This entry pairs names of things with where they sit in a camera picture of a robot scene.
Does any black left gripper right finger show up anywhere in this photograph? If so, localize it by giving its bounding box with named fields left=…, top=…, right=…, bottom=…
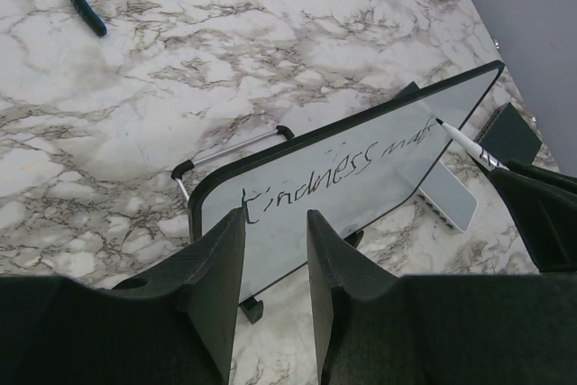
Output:
left=307, top=210, right=576, bottom=384

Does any black flat pad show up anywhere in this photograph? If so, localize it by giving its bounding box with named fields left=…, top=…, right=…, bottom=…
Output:
left=475, top=103, right=542, bottom=164

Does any black framed whiteboard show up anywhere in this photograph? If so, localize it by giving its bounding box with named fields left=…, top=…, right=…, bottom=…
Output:
left=185, top=60, right=504, bottom=322

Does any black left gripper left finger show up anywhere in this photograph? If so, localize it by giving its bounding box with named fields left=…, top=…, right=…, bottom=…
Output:
left=1, top=209, right=245, bottom=384

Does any black whiteboard marker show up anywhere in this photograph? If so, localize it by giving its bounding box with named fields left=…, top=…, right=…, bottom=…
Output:
left=436, top=118, right=508, bottom=171

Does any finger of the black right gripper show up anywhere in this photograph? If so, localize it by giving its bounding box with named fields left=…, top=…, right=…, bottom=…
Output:
left=487, top=160, right=576, bottom=273

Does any black rectangular eraser block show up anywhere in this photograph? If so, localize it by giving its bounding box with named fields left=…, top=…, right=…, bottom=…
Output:
left=393, top=81, right=420, bottom=99

